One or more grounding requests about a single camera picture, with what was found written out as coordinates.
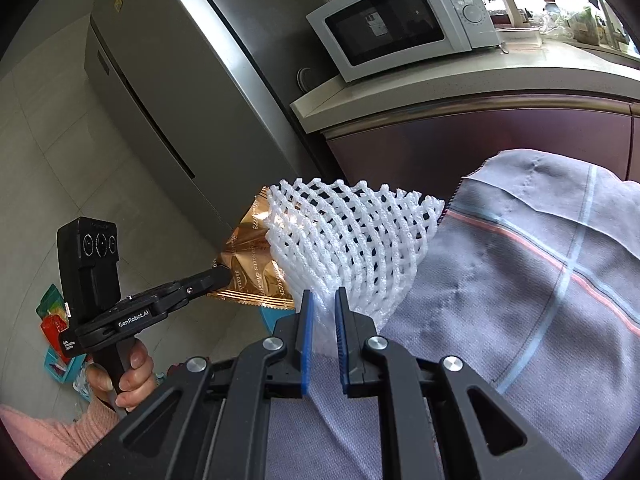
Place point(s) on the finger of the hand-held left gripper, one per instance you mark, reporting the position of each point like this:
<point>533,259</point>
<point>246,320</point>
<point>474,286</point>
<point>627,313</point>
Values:
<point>212,280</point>

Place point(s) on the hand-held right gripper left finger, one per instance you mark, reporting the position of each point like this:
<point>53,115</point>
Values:
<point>306,345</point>

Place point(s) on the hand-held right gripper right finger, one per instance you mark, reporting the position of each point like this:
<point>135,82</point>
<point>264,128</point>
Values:
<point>342,345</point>

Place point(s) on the gold foil wrapper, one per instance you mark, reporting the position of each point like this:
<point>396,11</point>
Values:
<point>250,272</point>

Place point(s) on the colourful packets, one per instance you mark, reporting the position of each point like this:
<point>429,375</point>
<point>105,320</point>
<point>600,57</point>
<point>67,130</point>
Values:
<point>55,330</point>

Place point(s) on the white foam fruit net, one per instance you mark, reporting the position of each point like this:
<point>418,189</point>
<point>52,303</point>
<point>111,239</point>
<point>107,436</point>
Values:
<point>345,240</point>

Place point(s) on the person's left forearm pink sleeve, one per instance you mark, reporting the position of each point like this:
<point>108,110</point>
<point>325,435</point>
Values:
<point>45,440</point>

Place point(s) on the person's left hand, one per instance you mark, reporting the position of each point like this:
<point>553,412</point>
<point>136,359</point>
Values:
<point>140,370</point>

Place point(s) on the grey checked tablecloth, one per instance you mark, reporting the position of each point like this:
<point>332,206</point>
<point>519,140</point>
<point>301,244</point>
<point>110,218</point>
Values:
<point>500,285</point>

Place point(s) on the silver refrigerator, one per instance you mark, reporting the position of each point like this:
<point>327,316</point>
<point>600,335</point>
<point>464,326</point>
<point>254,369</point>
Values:
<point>175,85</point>

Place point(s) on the maroon kitchen cabinets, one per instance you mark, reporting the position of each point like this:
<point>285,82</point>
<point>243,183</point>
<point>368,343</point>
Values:
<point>425,150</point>

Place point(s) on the white kitchen counter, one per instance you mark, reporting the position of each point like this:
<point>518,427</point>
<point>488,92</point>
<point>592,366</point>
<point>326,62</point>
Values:
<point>450,80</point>

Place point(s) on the white microwave oven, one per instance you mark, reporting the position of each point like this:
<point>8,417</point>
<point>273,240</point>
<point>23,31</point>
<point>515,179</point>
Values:
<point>380,25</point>

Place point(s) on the white rectangular tray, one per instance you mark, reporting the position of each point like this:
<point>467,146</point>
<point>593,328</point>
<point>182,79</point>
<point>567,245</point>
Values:
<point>520,37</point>

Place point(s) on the glass kettle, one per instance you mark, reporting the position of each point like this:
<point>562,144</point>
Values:
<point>500,2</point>

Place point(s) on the glass jar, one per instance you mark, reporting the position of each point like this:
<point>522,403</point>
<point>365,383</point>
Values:
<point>551,10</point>

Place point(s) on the plastic bag of greens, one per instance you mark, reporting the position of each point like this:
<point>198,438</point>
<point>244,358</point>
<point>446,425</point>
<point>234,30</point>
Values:
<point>582,25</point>

